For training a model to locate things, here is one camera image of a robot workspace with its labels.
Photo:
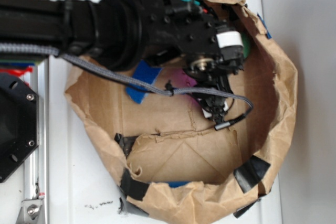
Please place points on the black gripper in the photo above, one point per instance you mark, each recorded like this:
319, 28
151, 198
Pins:
184, 34

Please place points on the brown paper bag tray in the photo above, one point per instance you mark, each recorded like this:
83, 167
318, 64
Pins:
171, 162

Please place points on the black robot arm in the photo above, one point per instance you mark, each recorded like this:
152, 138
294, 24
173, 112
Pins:
77, 27

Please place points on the white plastic bin lid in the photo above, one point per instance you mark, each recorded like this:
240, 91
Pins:
81, 190

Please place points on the aluminium extrusion rail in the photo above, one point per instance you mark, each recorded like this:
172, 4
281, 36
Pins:
35, 206

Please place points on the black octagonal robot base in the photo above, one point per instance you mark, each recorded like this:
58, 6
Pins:
19, 131

